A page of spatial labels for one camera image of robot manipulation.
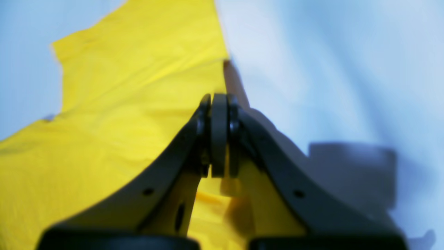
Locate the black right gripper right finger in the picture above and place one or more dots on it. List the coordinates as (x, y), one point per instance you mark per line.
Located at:
(290, 211)

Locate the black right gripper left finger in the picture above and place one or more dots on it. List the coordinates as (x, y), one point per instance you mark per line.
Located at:
(152, 212)

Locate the yellow T-shirt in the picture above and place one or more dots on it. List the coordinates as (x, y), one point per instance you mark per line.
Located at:
(129, 84)

